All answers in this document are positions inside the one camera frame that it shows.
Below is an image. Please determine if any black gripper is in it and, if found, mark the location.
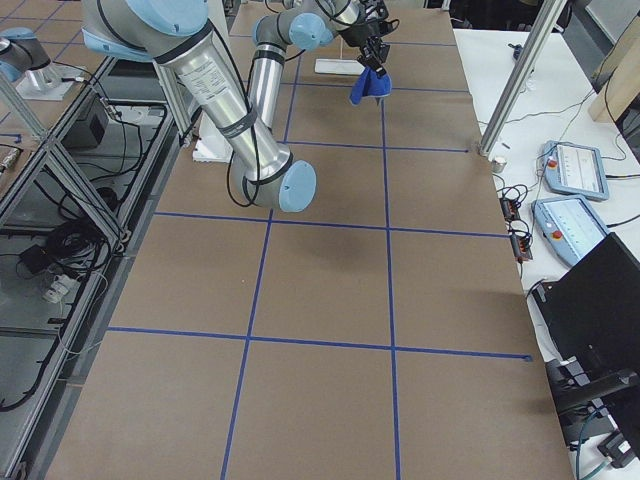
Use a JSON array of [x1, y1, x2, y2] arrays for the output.
[[344, 18, 390, 76]]

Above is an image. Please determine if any blue microfibre towel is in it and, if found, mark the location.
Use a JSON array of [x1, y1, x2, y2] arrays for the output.
[[349, 67, 393, 106]]

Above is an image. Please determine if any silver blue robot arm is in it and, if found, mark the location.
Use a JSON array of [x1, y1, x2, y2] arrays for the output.
[[81, 0, 398, 212]]

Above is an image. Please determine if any small silver metal cup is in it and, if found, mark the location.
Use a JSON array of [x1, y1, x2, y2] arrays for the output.
[[491, 156, 507, 174]]

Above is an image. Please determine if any black orange adapter far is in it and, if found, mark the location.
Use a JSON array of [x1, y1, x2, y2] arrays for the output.
[[499, 198, 521, 222]]

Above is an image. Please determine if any black orange adapter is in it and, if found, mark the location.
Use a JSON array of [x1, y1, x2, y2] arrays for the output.
[[509, 233, 533, 263], [499, 198, 521, 222]]

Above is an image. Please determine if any far blue teach pendant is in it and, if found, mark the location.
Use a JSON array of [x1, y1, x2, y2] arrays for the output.
[[540, 140, 609, 201]]

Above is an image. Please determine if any blue teach pendant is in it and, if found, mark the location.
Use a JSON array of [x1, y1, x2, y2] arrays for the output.
[[532, 194, 610, 267], [540, 140, 609, 201]]

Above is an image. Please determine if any black orange adapter near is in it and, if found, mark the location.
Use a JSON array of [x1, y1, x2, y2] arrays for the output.
[[509, 233, 533, 263]]

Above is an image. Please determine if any near blue teach pendant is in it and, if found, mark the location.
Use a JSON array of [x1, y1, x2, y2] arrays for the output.
[[532, 194, 610, 267]]

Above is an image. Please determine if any black laptop computer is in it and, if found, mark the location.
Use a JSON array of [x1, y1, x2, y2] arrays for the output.
[[533, 233, 639, 373]]

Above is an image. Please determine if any black monitor stand base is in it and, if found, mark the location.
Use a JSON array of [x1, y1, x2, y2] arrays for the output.
[[545, 358, 639, 451]]

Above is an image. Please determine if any aluminium frame post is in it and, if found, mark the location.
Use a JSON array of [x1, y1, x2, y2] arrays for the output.
[[478, 0, 567, 157]]

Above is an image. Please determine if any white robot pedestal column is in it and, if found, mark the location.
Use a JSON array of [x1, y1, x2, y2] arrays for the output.
[[190, 1, 256, 168]]

